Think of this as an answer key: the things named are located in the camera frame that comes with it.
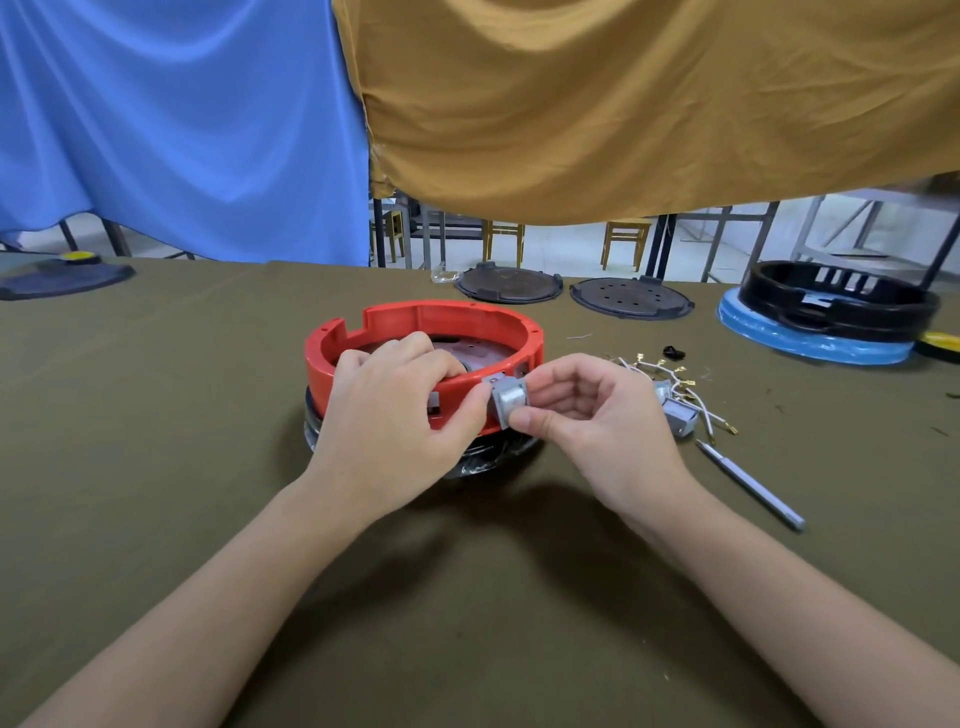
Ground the person's right hand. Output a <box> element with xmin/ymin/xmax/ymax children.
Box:
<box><xmin>511</xmin><ymin>354</ymin><xmax>700</xmax><ymax>531</ymax></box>

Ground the person's left hand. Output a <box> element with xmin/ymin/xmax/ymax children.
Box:
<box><xmin>303</xmin><ymin>332</ymin><xmax>490</xmax><ymax>522</ymax></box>

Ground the small grey metal switch part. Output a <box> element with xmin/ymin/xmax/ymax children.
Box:
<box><xmin>487</xmin><ymin>375</ymin><xmax>531</xmax><ymax>431</ymax></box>

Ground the red round plastic housing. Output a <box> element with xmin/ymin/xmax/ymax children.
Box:
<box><xmin>304</xmin><ymin>300</ymin><xmax>546</xmax><ymax>438</ymax></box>

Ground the person's right forearm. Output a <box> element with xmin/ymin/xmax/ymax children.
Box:
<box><xmin>622</xmin><ymin>480</ymin><xmax>960</xmax><ymax>728</ymax></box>

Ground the person's left forearm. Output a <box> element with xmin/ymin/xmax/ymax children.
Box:
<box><xmin>18</xmin><ymin>468</ymin><xmax>378</xmax><ymax>728</ymax></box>

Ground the black plastic-wrapped round base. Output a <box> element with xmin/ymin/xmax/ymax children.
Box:
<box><xmin>303</xmin><ymin>386</ymin><xmax>545</xmax><ymax>481</ymax></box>

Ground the dark round metal plate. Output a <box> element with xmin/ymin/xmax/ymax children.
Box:
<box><xmin>569</xmin><ymin>276</ymin><xmax>696</xmax><ymax>322</ymax></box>
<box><xmin>453</xmin><ymin>261</ymin><xmax>565</xmax><ymax>306</ymax></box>

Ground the wooden chair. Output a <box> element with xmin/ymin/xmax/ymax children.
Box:
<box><xmin>481</xmin><ymin>219</ymin><xmax>527</xmax><ymax>268</ymax></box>
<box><xmin>381</xmin><ymin>209</ymin><xmax>407</xmax><ymax>264</ymax></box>
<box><xmin>600</xmin><ymin>218</ymin><xmax>654</xmax><ymax>273</ymax></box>

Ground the grey slim screwdriver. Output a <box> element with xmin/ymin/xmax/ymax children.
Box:
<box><xmin>695</xmin><ymin>438</ymin><xmax>808</xmax><ymax>534</ymax></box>

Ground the olive green table cloth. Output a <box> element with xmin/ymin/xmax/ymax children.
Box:
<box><xmin>0</xmin><ymin>255</ymin><xmax>960</xmax><ymax>728</ymax></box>

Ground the black round plastic housing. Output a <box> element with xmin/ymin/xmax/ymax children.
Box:
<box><xmin>738</xmin><ymin>260</ymin><xmax>942</xmax><ymax>345</ymax></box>

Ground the blue plastic-wrapped round base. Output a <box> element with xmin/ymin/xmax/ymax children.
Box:
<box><xmin>716</xmin><ymin>288</ymin><xmax>939</xmax><ymax>368</ymax></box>

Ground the blue hanging cloth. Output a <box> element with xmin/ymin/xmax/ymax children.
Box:
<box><xmin>0</xmin><ymin>0</ymin><xmax>373</xmax><ymax>268</ymax></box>

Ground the mustard hanging cloth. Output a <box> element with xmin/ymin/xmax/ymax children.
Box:
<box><xmin>332</xmin><ymin>0</ymin><xmax>960</xmax><ymax>227</ymax></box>

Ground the dark round lid yellow knob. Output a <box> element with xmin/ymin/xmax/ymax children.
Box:
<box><xmin>0</xmin><ymin>251</ymin><xmax>138</xmax><ymax>303</ymax></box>

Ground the bundle of white terminal wires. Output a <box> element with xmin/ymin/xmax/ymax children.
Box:
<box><xmin>615</xmin><ymin>352</ymin><xmax>741</xmax><ymax>441</ymax></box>

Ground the black metal table frame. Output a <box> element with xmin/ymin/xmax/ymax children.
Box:
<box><xmin>651</xmin><ymin>201</ymin><xmax>783</xmax><ymax>285</ymax></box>

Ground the grey metal table frame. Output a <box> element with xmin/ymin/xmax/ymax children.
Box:
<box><xmin>793</xmin><ymin>176</ymin><xmax>960</xmax><ymax>292</ymax></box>

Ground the yellow tool handle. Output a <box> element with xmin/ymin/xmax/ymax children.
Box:
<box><xmin>915</xmin><ymin>330</ymin><xmax>960</xmax><ymax>366</ymax></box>

